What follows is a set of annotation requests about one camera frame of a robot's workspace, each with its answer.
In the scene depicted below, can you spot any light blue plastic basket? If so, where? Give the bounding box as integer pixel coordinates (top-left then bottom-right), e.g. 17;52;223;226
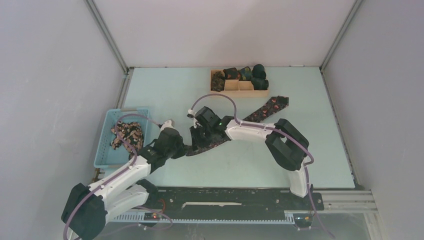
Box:
93;107;150;169

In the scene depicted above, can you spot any blue patterned rolled tie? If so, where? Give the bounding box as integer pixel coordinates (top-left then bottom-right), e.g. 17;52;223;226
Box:
238;66;253;81

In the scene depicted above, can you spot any black orange rolled tie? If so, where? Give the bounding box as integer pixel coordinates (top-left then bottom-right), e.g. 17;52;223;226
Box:
223;67;241;80

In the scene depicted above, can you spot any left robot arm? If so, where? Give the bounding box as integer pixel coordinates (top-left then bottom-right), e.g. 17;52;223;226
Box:
61;119;185;240

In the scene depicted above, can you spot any white cable duct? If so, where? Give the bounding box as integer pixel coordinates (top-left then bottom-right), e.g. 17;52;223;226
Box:
111;211;295;225

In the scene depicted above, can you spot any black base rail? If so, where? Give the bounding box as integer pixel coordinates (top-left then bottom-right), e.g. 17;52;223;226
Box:
144;187;325;222

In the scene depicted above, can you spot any aluminium frame rail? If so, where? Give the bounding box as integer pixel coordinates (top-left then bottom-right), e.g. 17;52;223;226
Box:
75;188;379;220

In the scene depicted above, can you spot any dark floral rose tie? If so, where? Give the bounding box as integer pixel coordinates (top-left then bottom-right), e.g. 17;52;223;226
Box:
185;96;289;157

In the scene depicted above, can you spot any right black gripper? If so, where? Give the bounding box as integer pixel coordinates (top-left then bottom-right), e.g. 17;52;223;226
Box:
190;123;215;152

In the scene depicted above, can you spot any dark floral rolled tie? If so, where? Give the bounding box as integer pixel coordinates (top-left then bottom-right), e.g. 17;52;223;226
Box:
210;71;226;92

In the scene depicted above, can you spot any purple cable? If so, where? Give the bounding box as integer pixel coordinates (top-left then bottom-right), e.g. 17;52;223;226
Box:
190;93;335;239
62;113;163;240

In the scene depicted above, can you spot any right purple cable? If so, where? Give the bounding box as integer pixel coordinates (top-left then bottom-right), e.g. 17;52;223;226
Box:
190;93;335;239

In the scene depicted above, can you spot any beige floral tie in basket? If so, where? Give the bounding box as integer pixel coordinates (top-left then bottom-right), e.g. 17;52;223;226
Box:
110;121;145;158

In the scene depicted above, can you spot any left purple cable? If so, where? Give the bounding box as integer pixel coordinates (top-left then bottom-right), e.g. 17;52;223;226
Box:
62;113;163;240

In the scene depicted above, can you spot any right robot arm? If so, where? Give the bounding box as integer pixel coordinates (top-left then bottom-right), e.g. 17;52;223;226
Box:
186;106;311;209

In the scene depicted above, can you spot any wooden compartment box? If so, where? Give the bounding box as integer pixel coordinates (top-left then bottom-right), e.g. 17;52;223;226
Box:
210;69;270;98

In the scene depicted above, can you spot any dark green rolled tie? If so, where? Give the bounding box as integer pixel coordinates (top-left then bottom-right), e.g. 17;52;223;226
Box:
252;64;267;79
250;77;269;91

